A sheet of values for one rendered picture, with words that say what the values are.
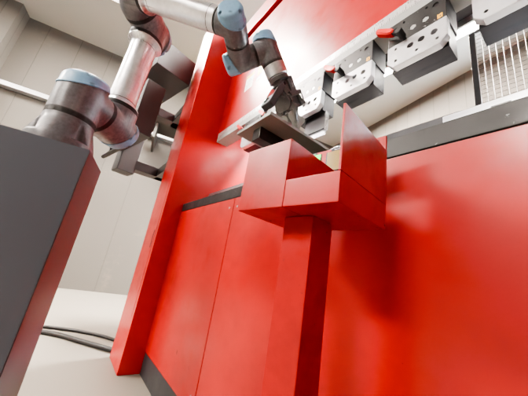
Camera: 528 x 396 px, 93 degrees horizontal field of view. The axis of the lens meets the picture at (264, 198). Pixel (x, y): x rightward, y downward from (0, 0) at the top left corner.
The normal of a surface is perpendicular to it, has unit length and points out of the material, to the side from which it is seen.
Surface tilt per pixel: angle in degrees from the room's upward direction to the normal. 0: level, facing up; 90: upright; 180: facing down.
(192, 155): 90
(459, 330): 90
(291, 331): 90
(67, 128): 72
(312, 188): 90
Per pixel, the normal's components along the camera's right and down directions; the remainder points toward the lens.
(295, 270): -0.69, -0.31
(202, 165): 0.61, -0.14
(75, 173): 0.43, -0.20
